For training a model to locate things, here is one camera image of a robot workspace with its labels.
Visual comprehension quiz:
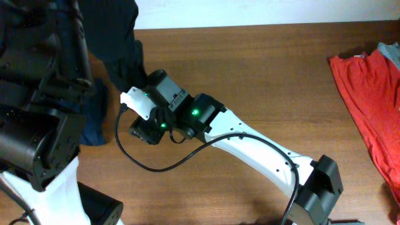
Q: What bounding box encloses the folded navy blue garment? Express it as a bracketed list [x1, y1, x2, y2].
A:
[57, 78, 108, 146]

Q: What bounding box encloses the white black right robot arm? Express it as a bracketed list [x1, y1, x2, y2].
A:
[120, 69, 344, 225]

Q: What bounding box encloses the dark green t-shirt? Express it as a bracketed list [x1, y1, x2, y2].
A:
[78, 0, 148, 92]

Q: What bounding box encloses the red garment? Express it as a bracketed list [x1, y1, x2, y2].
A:
[329, 49, 400, 225]

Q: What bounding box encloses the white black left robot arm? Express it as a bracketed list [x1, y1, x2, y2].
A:
[1, 1, 123, 224]

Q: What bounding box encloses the grey garment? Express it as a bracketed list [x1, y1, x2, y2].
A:
[377, 42, 399, 70]

